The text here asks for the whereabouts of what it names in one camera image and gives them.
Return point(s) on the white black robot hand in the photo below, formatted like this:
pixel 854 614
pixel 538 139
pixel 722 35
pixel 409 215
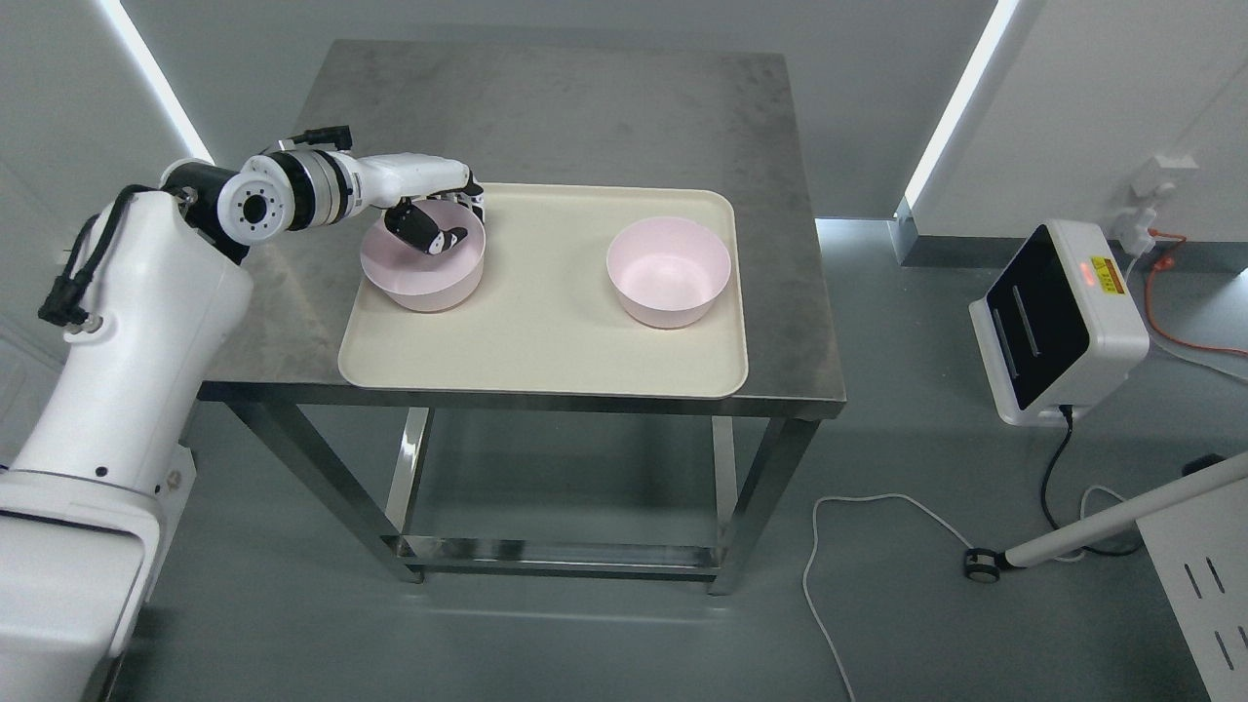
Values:
pixel 396 183

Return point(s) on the pink bowl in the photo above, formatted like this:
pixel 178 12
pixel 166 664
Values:
pixel 426 281
pixel 667 271

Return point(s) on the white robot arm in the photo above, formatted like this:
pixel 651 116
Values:
pixel 153 286

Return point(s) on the beige plastic tray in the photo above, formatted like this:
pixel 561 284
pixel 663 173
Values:
pixel 545 318

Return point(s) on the stainless steel table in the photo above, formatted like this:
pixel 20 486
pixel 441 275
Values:
pixel 724 122

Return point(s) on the white black box device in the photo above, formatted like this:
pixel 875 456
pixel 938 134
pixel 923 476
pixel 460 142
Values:
pixel 1058 331

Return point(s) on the white stand leg with caster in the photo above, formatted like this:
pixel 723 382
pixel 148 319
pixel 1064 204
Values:
pixel 986 566

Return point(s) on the white perforated panel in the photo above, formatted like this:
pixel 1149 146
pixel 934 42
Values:
pixel 1198 552

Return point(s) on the white wall socket plug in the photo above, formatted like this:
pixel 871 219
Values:
pixel 1132 227

